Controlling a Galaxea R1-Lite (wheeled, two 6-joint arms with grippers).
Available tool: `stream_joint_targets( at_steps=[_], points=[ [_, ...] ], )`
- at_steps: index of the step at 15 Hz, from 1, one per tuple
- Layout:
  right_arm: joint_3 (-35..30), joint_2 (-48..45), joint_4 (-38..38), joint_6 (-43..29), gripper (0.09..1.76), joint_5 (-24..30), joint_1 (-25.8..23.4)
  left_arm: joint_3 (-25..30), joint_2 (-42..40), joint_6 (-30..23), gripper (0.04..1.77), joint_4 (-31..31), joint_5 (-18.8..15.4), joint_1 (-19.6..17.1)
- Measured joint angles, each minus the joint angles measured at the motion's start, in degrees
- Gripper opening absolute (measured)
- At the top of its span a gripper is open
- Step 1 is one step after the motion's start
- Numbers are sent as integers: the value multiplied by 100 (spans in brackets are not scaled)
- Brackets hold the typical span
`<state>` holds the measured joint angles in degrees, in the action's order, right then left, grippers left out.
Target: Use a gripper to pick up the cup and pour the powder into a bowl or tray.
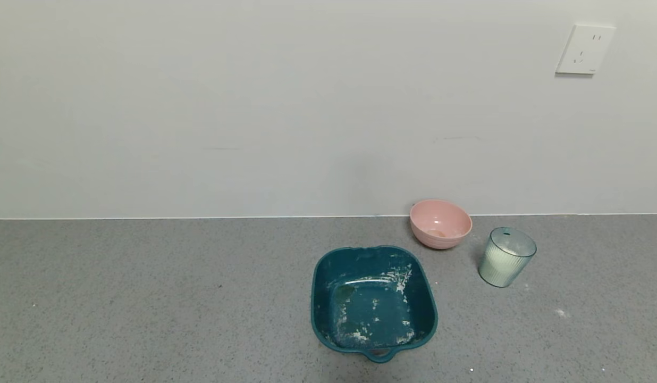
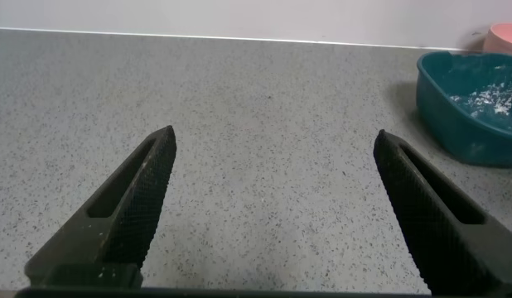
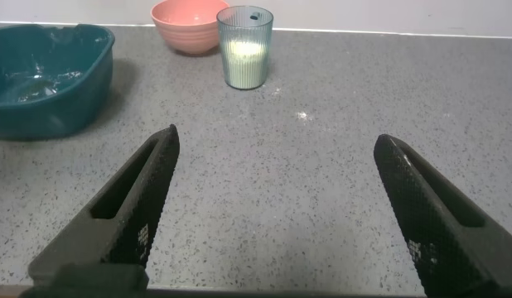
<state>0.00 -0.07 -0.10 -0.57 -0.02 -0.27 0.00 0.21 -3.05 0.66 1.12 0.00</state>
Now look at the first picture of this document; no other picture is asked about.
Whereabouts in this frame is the white powder heap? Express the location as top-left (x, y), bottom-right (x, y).
top-left (480, 246), bottom-right (528, 286)

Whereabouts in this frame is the ribbed clear teal cup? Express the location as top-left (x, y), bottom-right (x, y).
top-left (478, 227), bottom-right (537, 288)

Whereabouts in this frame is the pink ribbed bowl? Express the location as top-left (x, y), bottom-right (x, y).
top-left (410, 199), bottom-right (473, 250)

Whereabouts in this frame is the white wall power socket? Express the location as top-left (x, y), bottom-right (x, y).
top-left (555, 23), bottom-right (617, 76)

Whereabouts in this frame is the teal square plastic tray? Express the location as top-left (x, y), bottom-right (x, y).
top-left (310, 245), bottom-right (439, 364)

